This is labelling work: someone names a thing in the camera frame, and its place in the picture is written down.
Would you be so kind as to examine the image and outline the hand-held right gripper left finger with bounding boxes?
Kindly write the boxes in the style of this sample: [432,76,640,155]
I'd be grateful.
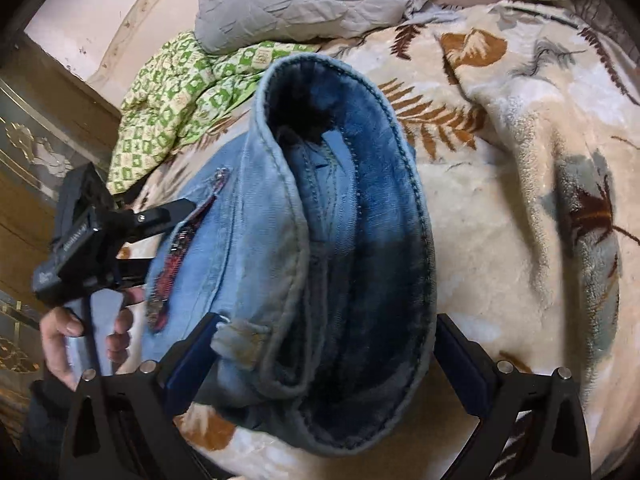
[62,311,224,480]

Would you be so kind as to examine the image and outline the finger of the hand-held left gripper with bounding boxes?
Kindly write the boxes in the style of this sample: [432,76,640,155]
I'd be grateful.
[117,255,154,282]
[119,199,197,242]

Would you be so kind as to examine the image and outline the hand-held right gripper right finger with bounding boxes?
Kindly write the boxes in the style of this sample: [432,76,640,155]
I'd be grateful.
[434,312,594,480]

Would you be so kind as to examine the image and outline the blue denim pants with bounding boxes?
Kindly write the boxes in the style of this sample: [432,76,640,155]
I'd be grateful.
[140,55,437,458]

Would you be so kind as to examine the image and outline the person's left forearm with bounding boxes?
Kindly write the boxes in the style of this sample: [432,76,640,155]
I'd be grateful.
[19,377,83,463]

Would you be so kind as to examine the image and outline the person's left hand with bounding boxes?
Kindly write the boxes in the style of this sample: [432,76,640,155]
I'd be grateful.
[40,287,147,392]

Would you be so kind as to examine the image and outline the wooden cabinet with gold ornament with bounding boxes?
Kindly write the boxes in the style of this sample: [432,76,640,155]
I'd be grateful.
[0,35,124,441]

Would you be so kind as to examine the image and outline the green patterned quilt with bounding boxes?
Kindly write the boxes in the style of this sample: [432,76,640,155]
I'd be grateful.
[107,30,321,196]

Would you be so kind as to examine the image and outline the cream leaf printed blanket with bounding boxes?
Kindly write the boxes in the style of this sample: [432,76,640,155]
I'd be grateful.
[127,0,640,480]

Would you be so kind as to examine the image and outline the cream bed headboard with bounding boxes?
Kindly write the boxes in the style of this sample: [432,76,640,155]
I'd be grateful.
[24,0,202,111]

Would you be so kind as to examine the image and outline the grey quilted pillow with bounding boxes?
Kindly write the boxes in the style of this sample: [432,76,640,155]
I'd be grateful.
[194,0,449,56]

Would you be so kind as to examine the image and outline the beige striped patterned cloth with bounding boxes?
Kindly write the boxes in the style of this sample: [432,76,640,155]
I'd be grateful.
[570,0,632,63]

